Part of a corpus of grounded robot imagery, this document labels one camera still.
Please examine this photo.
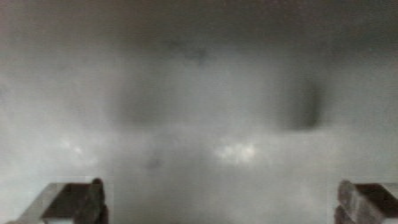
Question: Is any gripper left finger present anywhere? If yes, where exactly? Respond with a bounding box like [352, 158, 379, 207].
[23, 178, 109, 224]

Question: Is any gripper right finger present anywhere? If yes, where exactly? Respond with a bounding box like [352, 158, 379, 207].
[334, 180, 398, 224]

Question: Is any white drawer cabinet box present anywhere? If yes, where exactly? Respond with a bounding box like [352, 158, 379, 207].
[0, 0, 398, 224]

